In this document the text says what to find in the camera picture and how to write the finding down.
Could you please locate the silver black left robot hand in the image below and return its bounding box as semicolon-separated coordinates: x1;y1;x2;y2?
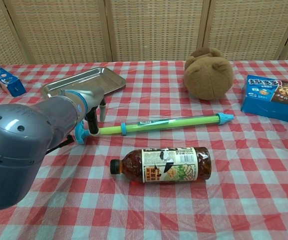
77;87;107;136

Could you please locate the green blue water squirter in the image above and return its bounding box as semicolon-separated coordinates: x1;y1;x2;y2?
74;112;235;145

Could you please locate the red white checkered tablecloth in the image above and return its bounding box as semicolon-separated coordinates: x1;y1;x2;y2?
0;59;288;240

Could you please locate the rectangular stainless steel tray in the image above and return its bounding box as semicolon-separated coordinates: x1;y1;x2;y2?
40;66;127;101

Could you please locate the bamboo folding screen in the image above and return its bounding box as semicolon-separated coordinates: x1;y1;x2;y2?
0;0;288;66

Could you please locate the blue Oreo cookie box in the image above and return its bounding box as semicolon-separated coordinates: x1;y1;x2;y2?
0;62;26;98

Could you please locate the brown tea bottle with label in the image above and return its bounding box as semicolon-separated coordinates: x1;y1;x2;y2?
110;146;212;185

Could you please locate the brown plush capybara toy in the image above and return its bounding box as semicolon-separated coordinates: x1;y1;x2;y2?
184;47;234;101

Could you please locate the blue chocolate chip cookie box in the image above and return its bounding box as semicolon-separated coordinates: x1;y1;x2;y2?
240;74;288;125

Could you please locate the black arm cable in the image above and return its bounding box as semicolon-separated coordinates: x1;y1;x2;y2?
46;134;74;154

